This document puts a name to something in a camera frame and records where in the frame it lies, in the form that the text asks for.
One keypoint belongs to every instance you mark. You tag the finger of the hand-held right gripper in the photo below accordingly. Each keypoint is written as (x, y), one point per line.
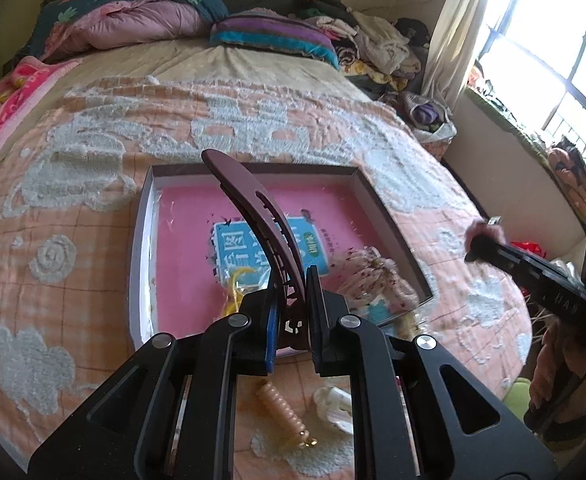
(533, 270)

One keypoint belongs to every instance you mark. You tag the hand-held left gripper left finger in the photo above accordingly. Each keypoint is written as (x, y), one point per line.
(271, 327)

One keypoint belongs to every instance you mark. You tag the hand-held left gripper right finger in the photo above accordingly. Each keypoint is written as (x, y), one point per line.
(315, 320)

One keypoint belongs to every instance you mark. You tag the white hair claw clip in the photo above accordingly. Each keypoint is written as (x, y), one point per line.
(330, 400)

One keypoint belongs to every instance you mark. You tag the maroon banana hair clip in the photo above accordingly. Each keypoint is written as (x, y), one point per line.
(253, 195)

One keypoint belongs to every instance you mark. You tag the shallow cardboard box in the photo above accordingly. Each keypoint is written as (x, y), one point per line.
(143, 260)

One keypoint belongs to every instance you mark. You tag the person's right hand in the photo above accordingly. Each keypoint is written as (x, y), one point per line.
(545, 370)

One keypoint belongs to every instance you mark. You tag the small red item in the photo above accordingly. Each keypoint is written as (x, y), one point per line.
(528, 248)

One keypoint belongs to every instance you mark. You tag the yellow hair clip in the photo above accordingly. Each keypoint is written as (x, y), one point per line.
(233, 292)

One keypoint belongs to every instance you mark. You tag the blue hair clip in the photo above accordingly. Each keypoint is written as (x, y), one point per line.
(384, 309)

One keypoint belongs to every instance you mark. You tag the cream fabric scrunchie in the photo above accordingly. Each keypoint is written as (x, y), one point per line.
(373, 272)

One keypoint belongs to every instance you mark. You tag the clothes on windowsill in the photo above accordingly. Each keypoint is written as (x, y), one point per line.
(568, 160)

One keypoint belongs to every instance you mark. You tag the pink book with blue label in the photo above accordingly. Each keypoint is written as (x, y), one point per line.
(188, 240)

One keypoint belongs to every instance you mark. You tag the green object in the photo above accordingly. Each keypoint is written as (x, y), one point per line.
(515, 395)

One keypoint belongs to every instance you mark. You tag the peach quilted bedspread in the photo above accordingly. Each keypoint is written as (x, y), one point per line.
(98, 280)

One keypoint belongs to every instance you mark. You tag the bag of clothes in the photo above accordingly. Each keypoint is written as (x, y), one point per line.
(428, 115)

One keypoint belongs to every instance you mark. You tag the window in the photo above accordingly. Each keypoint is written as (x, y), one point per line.
(538, 35)

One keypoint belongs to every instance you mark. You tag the cream curtain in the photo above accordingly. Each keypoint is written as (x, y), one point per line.
(458, 35)

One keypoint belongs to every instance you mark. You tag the pile of clothes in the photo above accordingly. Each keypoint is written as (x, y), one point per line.
(373, 40)

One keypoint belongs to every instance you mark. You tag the beige bed sheet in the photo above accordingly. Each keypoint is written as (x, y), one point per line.
(173, 60)

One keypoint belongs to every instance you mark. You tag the striped purple pillow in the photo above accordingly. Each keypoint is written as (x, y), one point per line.
(273, 35)

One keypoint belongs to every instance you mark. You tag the pink and dark floral duvet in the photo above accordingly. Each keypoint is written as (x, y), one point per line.
(138, 25)

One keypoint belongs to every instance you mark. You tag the pink printed blanket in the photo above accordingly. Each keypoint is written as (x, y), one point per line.
(8, 100)

